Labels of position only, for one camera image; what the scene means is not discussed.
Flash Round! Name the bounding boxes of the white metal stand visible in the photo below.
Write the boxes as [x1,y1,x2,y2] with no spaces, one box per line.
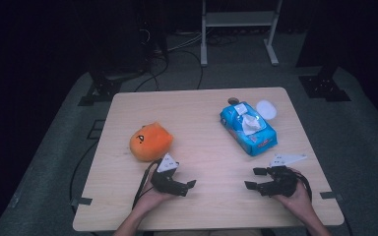
[200,0,284,68]

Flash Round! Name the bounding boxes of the person's left hand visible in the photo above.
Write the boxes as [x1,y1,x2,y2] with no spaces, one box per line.
[134,172,175,214]

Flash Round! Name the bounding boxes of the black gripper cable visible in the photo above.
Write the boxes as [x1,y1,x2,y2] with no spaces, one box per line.
[289,170,314,203]
[131,159,161,210]

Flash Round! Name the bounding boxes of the white floor cables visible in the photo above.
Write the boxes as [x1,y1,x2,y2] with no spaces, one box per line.
[166,30,205,53]

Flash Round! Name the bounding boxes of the white wet wipe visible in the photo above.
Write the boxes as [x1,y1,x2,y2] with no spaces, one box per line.
[241,113,263,137]

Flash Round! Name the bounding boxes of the long black floor cable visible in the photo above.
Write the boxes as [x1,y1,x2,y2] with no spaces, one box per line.
[68,140,99,214]

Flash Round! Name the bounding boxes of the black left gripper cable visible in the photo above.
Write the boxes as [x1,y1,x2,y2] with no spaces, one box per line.
[131,159,161,210]

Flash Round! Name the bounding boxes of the black stand base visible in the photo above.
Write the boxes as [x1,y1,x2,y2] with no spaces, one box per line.
[78,70,146,107]
[298,63,352,102]

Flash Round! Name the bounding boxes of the black tape piece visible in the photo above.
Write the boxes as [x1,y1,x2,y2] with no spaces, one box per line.
[71,196,94,207]
[319,191,344,201]

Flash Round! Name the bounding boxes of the person's right hand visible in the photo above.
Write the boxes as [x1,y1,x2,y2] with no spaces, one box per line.
[274,168,313,216]

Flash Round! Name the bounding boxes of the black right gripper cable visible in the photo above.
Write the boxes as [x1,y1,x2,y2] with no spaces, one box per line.
[289,170,314,203]

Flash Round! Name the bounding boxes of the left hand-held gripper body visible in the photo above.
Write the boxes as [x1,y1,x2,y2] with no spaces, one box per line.
[151,152,188,197]

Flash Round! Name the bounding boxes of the blue wet wipes pack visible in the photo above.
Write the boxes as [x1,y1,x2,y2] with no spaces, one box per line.
[219,99,279,157]

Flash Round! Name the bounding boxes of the orange plush toy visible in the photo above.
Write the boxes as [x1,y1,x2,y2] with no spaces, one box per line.
[129,121,175,162]

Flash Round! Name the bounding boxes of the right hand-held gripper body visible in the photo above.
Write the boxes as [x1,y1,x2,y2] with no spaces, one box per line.
[257,152,308,199]

